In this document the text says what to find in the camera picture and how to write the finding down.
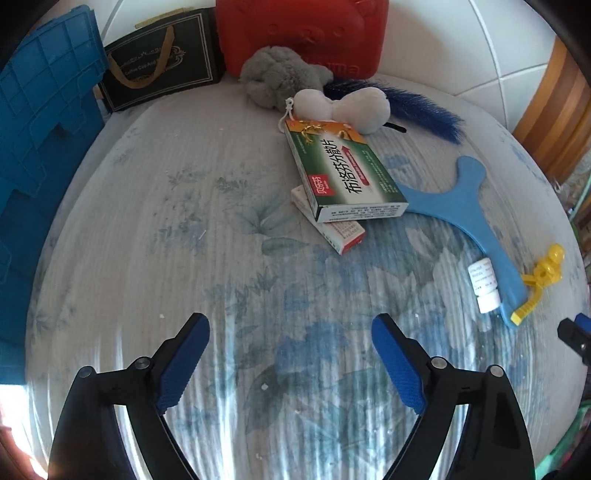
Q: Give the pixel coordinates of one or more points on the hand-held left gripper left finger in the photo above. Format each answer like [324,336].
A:
[178,372]

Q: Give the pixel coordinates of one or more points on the yellow plastic toy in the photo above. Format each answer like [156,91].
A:
[542,277]

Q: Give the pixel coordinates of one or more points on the white plush bone toy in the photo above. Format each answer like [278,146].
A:
[341,105]

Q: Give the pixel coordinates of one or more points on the black paper gift bag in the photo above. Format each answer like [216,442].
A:
[159,62]

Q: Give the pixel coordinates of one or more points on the white red medicine box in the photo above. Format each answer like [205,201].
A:
[337,230]

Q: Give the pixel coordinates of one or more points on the red plastic case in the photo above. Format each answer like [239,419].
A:
[304,32]

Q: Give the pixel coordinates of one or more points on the small white medicine bottle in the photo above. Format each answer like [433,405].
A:
[484,286]

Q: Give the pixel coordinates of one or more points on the blue feather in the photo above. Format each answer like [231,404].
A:
[415,108]

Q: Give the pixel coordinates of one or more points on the blue foam slingshot shape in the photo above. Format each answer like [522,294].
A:
[466,207]

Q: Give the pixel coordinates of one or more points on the grey plush toy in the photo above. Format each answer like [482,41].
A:
[277,76]

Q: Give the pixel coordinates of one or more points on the green medicine box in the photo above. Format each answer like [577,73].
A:
[344,168]

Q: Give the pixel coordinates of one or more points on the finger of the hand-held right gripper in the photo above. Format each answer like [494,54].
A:
[574,335]

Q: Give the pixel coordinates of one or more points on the blue plastic crate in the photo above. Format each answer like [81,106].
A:
[41,152]

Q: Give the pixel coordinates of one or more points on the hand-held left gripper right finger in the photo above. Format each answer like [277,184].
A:
[402,367]

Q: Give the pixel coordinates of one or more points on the wooden furniture edge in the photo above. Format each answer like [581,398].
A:
[551,120]

